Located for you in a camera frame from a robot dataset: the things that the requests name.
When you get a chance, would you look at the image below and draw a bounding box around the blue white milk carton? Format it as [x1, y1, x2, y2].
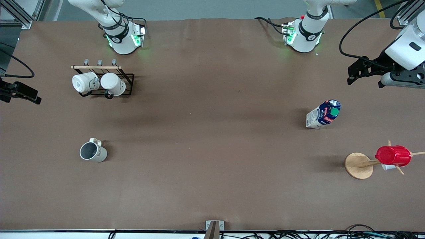
[305, 99, 342, 130]

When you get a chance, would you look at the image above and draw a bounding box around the beige mug with handle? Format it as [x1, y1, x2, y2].
[79, 138, 108, 163]

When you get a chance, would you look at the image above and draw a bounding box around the brown bar at bracket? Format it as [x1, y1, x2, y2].
[203, 221, 220, 239]

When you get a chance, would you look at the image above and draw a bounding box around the red plastic cup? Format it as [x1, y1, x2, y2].
[375, 145, 413, 167]

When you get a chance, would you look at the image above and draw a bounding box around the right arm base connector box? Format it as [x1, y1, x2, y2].
[131, 24, 147, 47]

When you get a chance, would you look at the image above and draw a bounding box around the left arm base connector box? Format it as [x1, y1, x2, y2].
[282, 21, 297, 46]

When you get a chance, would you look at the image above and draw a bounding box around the white mug with dotted base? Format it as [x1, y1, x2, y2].
[72, 72, 100, 95]

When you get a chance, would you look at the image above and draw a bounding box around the black left base cable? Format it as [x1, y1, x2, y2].
[254, 17, 287, 36]

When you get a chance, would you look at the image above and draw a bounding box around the metal table edge bracket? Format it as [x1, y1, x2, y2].
[206, 220, 225, 232]

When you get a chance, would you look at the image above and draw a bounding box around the plain white mug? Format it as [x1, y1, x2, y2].
[100, 72, 127, 97]

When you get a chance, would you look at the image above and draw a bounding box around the wooden mug tree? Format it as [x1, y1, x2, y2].
[344, 140, 425, 180]

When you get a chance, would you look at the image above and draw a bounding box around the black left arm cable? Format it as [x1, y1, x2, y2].
[339, 0, 409, 69]

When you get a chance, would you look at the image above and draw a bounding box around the black wire mug rack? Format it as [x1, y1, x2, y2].
[70, 59, 135, 100]

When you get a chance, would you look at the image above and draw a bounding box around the aluminium frame profile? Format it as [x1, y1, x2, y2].
[397, 0, 425, 26]
[0, 0, 47, 30]

